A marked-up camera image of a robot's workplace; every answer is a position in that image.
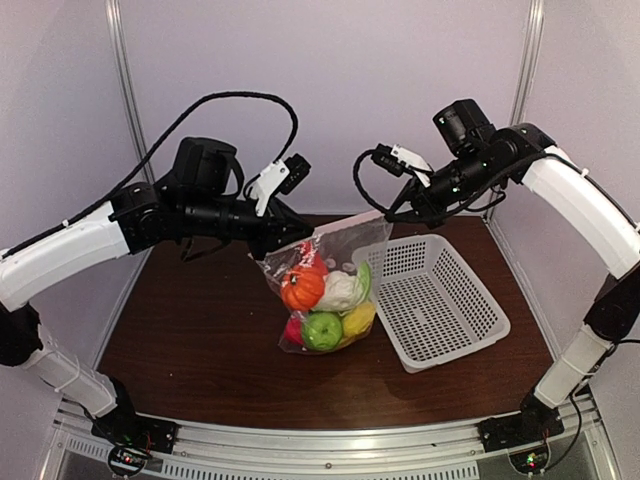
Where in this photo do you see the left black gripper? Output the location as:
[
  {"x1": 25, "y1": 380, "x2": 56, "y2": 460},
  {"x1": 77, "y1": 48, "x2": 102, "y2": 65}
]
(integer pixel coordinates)
[{"x1": 181, "y1": 191, "x2": 313, "y2": 259}]

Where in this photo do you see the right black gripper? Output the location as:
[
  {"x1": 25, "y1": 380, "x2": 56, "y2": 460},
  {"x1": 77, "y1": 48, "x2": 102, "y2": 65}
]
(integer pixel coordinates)
[{"x1": 387, "y1": 145, "x2": 504, "y2": 228}]

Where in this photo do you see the orange carrot toy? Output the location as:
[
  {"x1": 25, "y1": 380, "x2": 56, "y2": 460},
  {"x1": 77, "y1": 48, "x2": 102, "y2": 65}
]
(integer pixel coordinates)
[{"x1": 296, "y1": 241, "x2": 329, "y2": 275}]

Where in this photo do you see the orange pumpkin toy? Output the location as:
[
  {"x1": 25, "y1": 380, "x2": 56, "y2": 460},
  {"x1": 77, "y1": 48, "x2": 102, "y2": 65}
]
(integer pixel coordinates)
[{"x1": 280, "y1": 264, "x2": 328, "y2": 312}]

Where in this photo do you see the clear dotted zip bag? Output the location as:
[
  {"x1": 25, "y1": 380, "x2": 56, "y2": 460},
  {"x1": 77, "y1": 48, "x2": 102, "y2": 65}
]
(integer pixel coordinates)
[{"x1": 257, "y1": 210, "x2": 392, "y2": 355}]

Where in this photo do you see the white cauliflower toy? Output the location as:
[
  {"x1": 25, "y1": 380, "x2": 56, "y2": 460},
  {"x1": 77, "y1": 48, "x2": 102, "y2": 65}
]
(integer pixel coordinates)
[{"x1": 313, "y1": 262, "x2": 372, "y2": 312}]

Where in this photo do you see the white plastic basket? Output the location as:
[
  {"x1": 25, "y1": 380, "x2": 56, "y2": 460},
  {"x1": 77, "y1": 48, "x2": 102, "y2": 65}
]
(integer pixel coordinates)
[{"x1": 353, "y1": 234, "x2": 511, "y2": 374}]

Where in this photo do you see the red pepper toy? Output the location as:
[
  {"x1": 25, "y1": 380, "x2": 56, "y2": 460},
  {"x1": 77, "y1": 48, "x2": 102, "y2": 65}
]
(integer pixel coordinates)
[{"x1": 283, "y1": 316, "x2": 304, "y2": 345}]

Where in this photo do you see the green pepper toy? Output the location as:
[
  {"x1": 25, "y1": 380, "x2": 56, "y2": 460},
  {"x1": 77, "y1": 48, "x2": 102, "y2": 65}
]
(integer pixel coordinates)
[{"x1": 301, "y1": 312, "x2": 343, "y2": 352}]

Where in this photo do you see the yellow wrinkled squash toy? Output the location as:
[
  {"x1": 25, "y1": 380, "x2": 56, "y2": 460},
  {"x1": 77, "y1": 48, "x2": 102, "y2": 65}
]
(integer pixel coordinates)
[{"x1": 340, "y1": 302, "x2": 376, "y2": 346}]

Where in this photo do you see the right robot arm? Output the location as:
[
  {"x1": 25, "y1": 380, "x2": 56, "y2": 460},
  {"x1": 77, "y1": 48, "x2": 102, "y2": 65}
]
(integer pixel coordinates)
[{"x1": 373, "y1": 99, "x2": 639, "y2": 442}]

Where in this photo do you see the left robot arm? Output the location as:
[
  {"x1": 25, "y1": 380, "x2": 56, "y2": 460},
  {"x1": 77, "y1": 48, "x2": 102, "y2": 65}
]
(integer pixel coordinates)
[{"x1": 1, "y1": 137, "x2": 313, "y2": 444}]

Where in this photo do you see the right black cable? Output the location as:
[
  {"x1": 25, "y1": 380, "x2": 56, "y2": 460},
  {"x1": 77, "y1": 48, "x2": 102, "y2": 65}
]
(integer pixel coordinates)
[{"x1": 352, "y1": 149, "x2": 416, "y2": 223}]

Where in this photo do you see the black cable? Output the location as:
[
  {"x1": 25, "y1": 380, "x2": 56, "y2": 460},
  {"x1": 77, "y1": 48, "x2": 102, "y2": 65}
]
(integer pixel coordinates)
[
  {"x1": 352, "y1": 149, "x2": 416, "y2": 223},
  {"x1": 0, "y1": 91, "x2": 300, "y2": 261}
]

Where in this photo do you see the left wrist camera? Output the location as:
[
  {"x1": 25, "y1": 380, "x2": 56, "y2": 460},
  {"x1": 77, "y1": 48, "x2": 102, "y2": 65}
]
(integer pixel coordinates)
[{"x1": 245, "y1": 154, "x2": 311, "y2": 217}]

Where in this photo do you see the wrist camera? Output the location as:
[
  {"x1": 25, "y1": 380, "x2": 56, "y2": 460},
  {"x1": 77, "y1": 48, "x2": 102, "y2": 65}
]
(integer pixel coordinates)
[
  {"x1": 245, "y1": 154, "x2": 311, "y2": 217},
  {"x1": 372, "y1": 144, "x2": 433, "y2": 188}
]

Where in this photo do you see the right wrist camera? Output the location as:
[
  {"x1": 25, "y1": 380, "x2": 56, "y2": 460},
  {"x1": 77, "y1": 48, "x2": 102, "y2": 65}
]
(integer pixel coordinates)
[{"x1": 372, "y1": 144, "x2": 433, "y2": 188}]

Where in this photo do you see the left black cable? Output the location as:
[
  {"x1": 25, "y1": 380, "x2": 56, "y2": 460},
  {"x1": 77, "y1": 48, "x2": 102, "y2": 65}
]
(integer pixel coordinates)
[{"x1": 0, "y1": 91, "x2": 300, "y2": 261}]

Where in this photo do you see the right aluminium frame post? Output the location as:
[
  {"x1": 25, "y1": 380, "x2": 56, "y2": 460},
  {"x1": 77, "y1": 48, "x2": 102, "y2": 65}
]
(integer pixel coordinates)
[{"x1": 482, "y1": 0, "x2": 546, "y2": 221}]

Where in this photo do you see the aluminium frame post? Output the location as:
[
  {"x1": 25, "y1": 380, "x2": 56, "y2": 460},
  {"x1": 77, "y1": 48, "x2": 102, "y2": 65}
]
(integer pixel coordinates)
[
  {"x1": 104, "y1": 0, "x2": 147, "y2": 163},
  {"x1": 482, "y1": 0, "x2": 546, "y2": 221}
]

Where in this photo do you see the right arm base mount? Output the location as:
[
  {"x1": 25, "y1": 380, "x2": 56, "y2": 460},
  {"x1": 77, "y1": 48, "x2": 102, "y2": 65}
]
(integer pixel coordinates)
[{"x1": 478, "y1": 393, "x2": 565, "y2": 452}]

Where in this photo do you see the aluminium front rail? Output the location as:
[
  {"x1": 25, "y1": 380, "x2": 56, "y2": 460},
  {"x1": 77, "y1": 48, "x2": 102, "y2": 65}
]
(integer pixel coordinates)
[{"x1": 49, "y1": 394, "x2": 616, "y2": 480}]

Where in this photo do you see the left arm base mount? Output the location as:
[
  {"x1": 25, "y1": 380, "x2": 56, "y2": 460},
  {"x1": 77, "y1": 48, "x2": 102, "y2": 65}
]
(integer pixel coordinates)
[{"x1": 91, "y1": 414, "x2": 178, "y2": 454}]

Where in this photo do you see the left aluminium frame post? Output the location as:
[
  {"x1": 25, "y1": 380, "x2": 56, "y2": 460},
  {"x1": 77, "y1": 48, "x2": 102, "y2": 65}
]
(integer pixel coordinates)
[{"x1": 104, "y1": 0, "x2": 147, "y2": 163}]

